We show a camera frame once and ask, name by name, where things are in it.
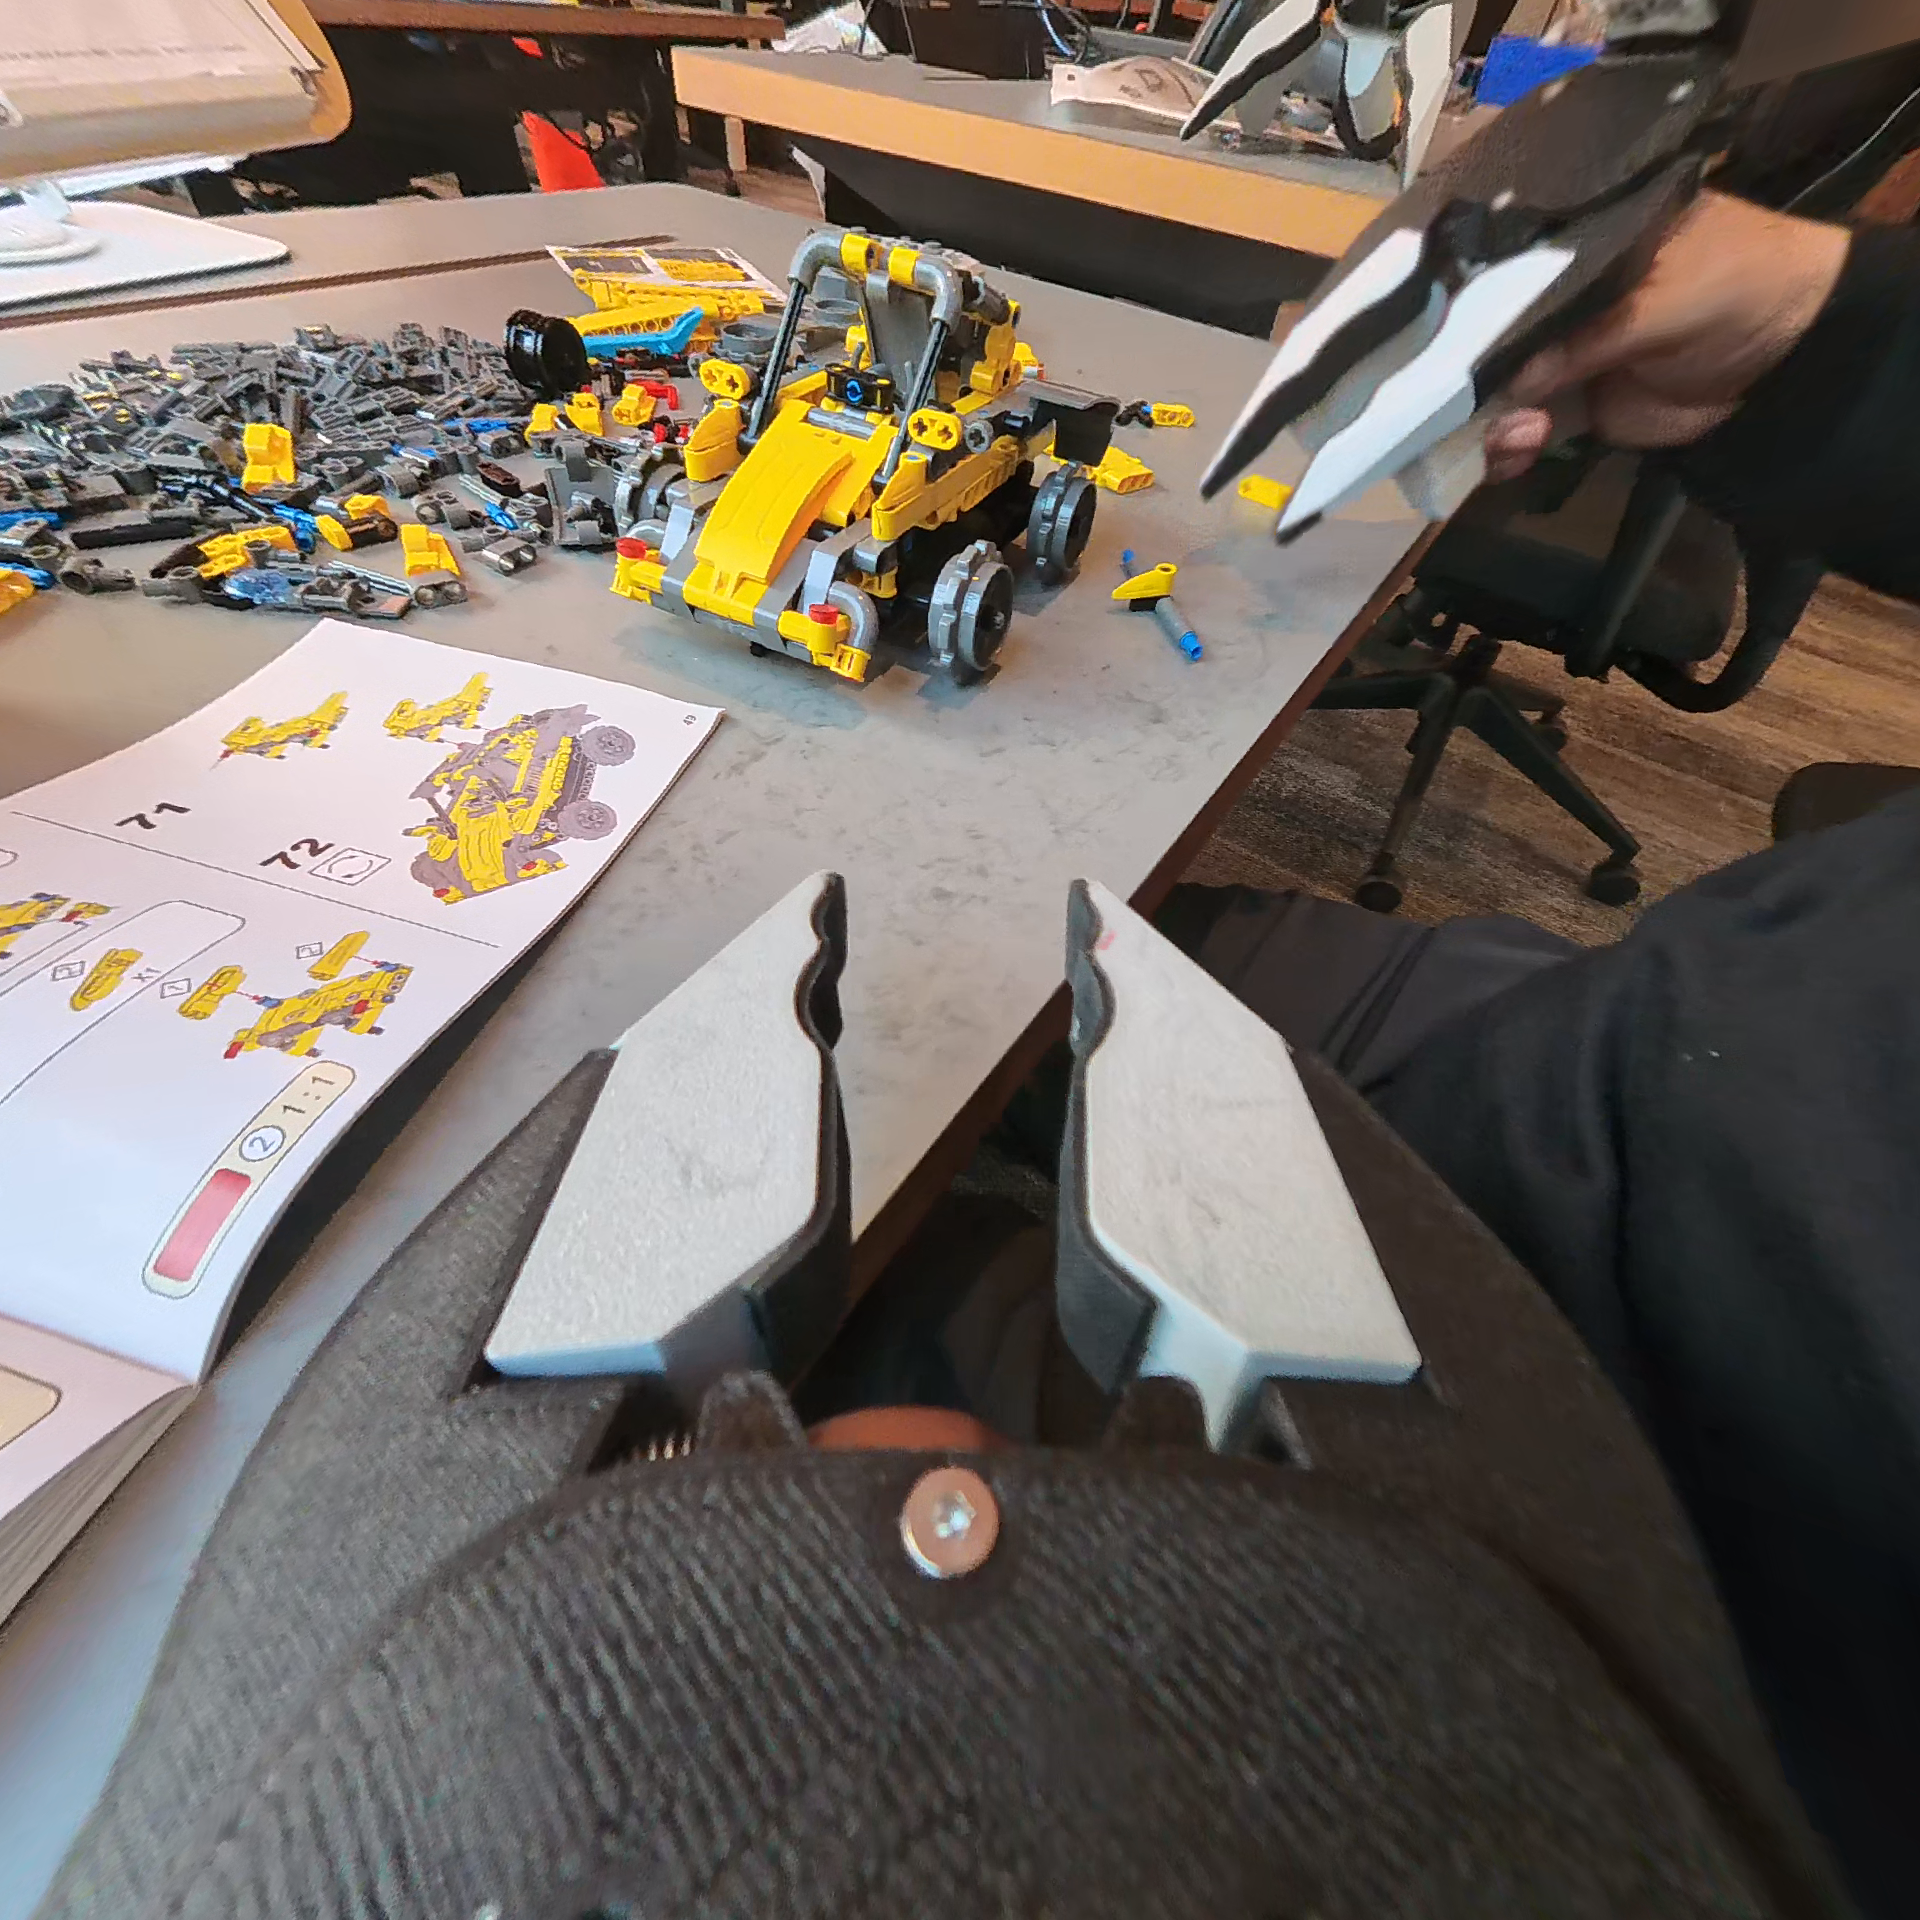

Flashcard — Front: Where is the blue plastic bin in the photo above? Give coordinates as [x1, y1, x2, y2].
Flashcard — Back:
[1477, 37, 1601, 108]

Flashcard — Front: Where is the adjoining grey desk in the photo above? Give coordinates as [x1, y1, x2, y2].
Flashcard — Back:
[0, 180, 677, 324]

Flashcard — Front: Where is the grey table wood edge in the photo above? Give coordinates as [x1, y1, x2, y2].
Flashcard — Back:
[673, 37, 1443, 266]

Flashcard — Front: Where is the printed paper sheet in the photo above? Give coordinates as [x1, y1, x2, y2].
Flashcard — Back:
[1049, 59, 1202, 110]

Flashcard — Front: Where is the yellow black sticker sheet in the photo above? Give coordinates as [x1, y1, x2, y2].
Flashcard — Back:
[547, 241, 788, 324]

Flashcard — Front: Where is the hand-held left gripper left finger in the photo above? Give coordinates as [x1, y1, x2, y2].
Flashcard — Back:
[479, 872, 857, 1384]

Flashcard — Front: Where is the white instruction booklet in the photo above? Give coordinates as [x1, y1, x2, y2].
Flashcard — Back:
[0, 617, 725, 1630]

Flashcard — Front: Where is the person's right hand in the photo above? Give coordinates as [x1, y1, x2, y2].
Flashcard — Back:
[1482, 187, 1853, 480]

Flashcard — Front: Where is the pile of small brick parts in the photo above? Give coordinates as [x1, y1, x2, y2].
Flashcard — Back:
[0, 323, 634, 617]

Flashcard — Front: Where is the black brick wheel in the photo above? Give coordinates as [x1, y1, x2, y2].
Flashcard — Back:
[505, 306, 589, 396]

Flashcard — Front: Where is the yellow grey brick vehicle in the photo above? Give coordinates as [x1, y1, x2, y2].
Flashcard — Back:
[609, 228, 1126, 688]

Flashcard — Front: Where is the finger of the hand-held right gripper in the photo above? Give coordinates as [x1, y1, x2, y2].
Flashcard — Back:
[1276, 243, 1580, 546]
[1198, 228, 1453, 506]

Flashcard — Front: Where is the printed instruction sheet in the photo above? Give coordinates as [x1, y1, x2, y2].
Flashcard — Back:
[0, 0, 324, 129]

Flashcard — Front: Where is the brown wooden table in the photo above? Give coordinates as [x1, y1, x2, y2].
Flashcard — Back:
[306, 0, 788, 48]

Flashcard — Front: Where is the blue brick separator tool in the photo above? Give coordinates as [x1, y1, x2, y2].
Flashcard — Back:
[575, 306, 706, 366]

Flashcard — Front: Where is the idle hand-held gripper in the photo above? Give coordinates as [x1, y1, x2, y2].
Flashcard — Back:
[1177, 0, 1479, 173]

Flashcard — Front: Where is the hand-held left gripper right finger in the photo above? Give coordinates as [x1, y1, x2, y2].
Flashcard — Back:
[1053, 877, 1425, 1454]

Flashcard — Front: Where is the black office chair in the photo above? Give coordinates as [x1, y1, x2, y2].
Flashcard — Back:
[1311, 434, 1823, 910]

